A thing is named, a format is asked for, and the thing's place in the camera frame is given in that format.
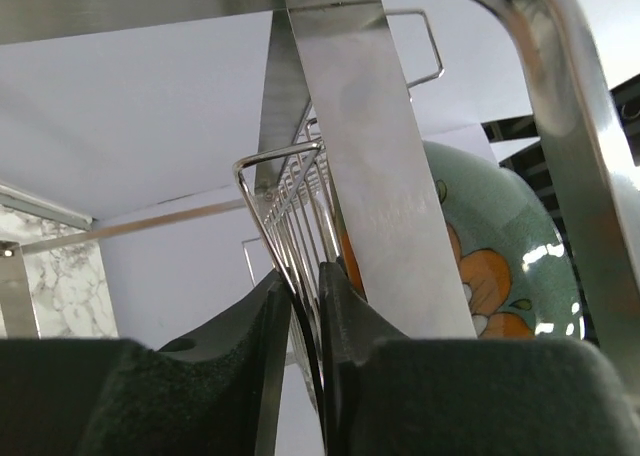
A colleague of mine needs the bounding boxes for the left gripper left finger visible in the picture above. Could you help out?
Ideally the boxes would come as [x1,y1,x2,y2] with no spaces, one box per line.
[1,272,291,455]

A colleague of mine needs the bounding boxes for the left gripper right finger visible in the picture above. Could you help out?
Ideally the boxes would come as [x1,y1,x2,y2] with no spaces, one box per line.
[319,263,639,455]

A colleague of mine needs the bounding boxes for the steel two-tier dish rack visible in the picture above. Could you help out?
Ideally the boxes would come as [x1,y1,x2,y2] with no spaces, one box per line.
[1,0,639,399]

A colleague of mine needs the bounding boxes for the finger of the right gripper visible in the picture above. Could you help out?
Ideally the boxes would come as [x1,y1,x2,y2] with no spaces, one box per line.
[481,115,540,166]
[611,74,640,166]

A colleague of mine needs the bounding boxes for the large teal ceramic bowl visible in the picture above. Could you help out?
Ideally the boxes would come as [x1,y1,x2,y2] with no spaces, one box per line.
[337,140,586,342]

